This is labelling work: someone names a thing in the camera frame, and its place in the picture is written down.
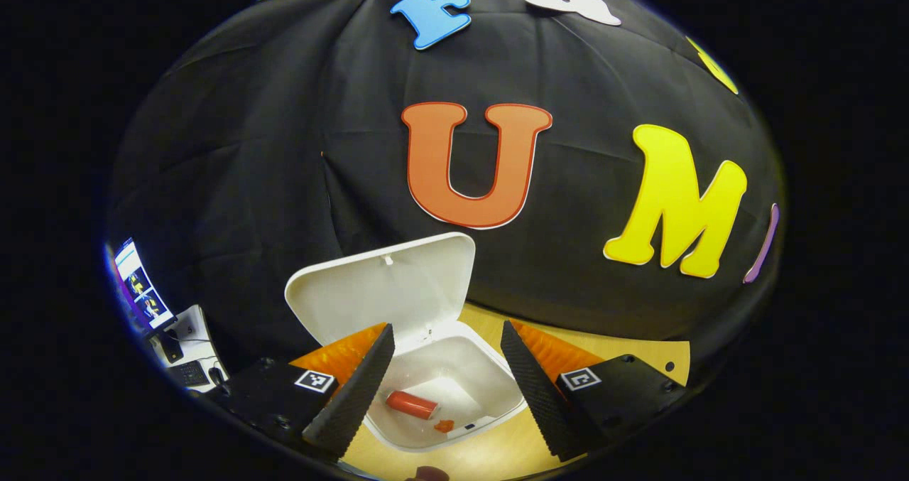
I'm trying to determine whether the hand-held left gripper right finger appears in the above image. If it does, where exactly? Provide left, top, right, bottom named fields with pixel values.
left=500, top=319, right=688, bottom=463

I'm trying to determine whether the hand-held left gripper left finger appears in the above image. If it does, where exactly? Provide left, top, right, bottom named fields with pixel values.
left=213, top=323, right=396, bottom=460

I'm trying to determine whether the red pop can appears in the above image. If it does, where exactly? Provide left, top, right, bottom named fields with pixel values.
left=386, top=390, right=440, bottom=421

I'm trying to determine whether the white desktop garbage bin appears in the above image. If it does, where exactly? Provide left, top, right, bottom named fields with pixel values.
left=284, top=232, right=530, bottom=453

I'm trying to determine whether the wooden desktop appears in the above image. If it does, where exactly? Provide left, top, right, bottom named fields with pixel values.
left=341, top=302, right=691, bottom=481

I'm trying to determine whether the black keyboard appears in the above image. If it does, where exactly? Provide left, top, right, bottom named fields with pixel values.
left=169, top=360, right=212, bottom=388

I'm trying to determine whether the white side desk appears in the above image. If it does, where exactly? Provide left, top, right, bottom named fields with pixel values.
left=146, top=305, right=229, bottom=394

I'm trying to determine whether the computer monitor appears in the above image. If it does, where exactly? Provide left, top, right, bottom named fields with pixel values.
left=114, top=237, right=177, bottom=331

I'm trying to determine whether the black backdrop cloth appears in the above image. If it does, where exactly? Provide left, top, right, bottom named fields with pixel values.
left=107, top=0, right=788, bottom=375

